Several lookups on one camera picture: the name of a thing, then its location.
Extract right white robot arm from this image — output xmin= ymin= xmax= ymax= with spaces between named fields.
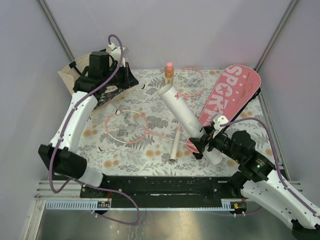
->
xmin=189 ymin=130 xmax=320 ymax=240

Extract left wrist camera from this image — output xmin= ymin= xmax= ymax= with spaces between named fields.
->
xmin=106 ymin=43 xmax=129 ymax=61

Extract white shuttlecock tube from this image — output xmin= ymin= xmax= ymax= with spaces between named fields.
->
xmin=156 ymin=83 xmax=223 ymax=166

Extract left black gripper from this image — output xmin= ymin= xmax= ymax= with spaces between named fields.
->
xmin=103 ymin=61 xmax=139 ymax=90

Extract pink racket cover bag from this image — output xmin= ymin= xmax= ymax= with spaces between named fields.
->
xmin=198 ymin=64 xmax=261 ymax=135

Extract beige canvas tote bag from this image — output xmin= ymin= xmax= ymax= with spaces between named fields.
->
xmin=58 ymin=51 xmax=139 ymax=109

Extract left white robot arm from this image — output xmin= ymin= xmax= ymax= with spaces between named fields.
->
xmin=38 ymin=47 xmax=139 ymax=198

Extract white shuttlecock black band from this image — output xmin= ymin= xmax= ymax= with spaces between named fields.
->
xmin=140 ymin=83 xmax=152 ymax=91

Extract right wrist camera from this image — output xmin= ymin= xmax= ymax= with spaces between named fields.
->
xmin=212 ymin=113 xmax=229 ymax=130

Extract pink racket near left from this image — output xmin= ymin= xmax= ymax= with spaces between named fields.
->
xmin=104 ymin=110 xmax=175 ymax=144

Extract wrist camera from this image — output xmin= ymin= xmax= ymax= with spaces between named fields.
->
xmin=212 ymin=113 xmax=229 ymax=130
xmin=106 ymin=43 xmax=129 ymax=61

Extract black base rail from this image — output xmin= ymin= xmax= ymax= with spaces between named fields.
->
xmin=79 ymin=175 xmax=257 ymax=208

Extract white cable duct strip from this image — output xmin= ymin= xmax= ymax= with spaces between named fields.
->
xmin=45 ymin=195 xmax=248 ymax=212

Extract orange drink bottle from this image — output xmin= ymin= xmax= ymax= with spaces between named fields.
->
xmin=164 ymin=62 xmax=175 ymax=85

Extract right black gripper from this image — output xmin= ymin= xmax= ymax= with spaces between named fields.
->
xmin=188 ymin=124 xmax=243 ymax=162

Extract floral table mat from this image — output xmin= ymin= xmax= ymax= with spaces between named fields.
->
xmin=77 ymin=69 xmax=274 ymax=177

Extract pink racket near bottle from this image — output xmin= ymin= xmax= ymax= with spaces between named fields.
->
xmin=169 ymin=67 xmax=206 ymax=162

